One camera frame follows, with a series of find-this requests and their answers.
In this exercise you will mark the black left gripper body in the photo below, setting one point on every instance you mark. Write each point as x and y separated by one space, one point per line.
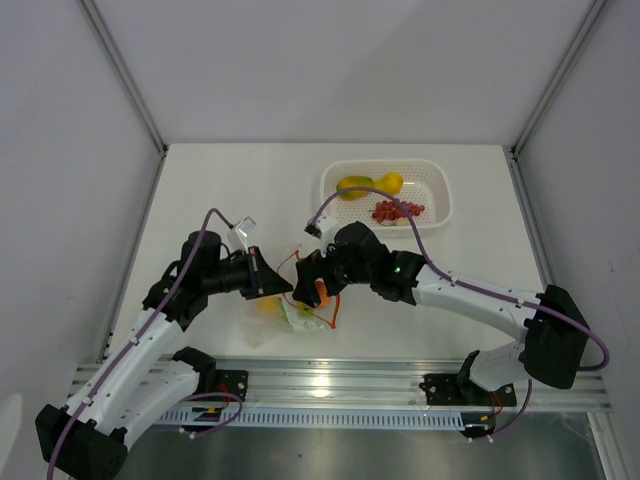
230 276

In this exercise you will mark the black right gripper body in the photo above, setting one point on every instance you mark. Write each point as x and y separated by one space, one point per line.
339 273

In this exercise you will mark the orange with green leaf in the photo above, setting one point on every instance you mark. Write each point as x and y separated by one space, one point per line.
269 306

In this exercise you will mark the red orange peach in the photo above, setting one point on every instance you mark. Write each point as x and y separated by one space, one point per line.
324 298

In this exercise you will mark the clear zip bag orange zipper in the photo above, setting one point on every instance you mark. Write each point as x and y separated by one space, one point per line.
257 330

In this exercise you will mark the green apple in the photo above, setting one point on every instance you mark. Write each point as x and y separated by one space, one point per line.
304 309

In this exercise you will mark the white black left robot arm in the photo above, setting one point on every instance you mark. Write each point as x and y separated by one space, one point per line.
90 436

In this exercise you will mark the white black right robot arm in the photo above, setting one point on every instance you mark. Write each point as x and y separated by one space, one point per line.
547 331

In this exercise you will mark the red grape bunch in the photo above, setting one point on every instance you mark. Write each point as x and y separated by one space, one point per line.
387 210

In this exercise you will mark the green yellow mango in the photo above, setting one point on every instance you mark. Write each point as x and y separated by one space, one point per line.
351 188

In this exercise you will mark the yellow lemon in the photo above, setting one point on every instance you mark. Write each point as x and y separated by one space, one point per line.
390 183

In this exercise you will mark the white perforated plastic basket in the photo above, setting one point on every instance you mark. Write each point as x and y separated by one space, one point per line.
425 184

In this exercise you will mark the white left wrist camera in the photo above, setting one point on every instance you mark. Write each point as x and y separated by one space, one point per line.
239 233

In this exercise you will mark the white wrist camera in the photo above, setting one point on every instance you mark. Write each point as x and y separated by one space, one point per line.
239 233
321 227

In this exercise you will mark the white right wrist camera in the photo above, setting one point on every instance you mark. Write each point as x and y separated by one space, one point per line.
321 227

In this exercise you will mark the aluminium mounting rail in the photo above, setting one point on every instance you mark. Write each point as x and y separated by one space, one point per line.
371 384

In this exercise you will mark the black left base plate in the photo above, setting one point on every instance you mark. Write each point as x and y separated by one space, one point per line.
224 381

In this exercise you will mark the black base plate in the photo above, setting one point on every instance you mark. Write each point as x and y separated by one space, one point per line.
224 381
442 389

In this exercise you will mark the white slotted cable duct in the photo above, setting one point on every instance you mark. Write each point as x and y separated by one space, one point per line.
317 418

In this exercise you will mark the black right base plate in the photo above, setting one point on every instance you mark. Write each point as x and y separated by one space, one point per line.
442 389

